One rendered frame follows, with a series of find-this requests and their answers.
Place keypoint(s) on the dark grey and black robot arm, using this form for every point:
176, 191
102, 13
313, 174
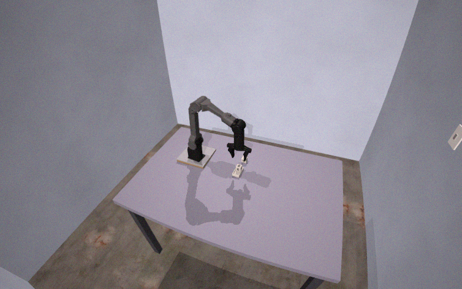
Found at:
194, 148

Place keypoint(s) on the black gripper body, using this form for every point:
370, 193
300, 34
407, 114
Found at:
239, 146

